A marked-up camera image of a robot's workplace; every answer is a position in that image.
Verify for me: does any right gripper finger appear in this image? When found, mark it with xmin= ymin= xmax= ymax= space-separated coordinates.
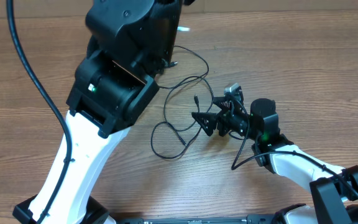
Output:
xmin=213 ymin=96 xmax=232 ymax=111
xmin=191 ymin=112 xmax=218 ymax=136

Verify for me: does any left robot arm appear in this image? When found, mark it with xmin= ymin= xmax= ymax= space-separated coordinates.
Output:
xmin=12 ymin=0 xmax=186 ymax=223

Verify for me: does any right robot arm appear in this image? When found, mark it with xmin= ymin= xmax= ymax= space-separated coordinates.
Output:
xmin=192 ymin=96 xmax=358 ymax=223

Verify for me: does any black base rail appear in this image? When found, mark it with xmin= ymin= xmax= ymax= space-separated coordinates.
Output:
xmin=115 ymin=214 xmax=286 ymax=224

